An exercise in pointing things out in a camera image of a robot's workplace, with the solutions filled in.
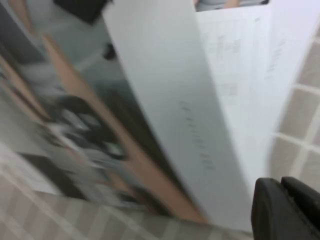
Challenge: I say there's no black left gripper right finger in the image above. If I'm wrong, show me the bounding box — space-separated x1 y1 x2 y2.
281 176 320 240

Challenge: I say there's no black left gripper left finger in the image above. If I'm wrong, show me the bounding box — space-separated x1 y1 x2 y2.
251 177 311 240

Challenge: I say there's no robot brochure with classroom cover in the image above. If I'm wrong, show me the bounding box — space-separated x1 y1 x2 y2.
0 0 320 232

